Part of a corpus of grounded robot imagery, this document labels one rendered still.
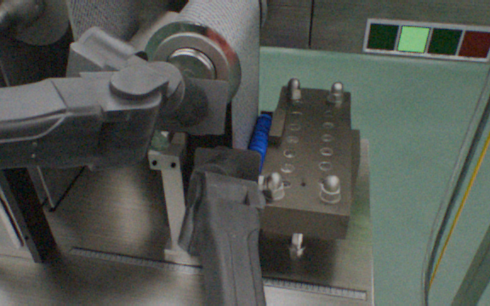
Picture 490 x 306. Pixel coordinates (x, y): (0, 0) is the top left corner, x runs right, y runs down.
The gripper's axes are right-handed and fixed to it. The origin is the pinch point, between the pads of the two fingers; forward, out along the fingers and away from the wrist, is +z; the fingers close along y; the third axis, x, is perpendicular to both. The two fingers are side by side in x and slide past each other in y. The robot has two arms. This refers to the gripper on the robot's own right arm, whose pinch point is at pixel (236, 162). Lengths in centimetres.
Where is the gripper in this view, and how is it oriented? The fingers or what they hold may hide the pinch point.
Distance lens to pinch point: 79.8
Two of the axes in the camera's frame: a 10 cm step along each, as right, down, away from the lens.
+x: 0.9, -9.8, -1.6
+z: 1.6, -1.4, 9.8
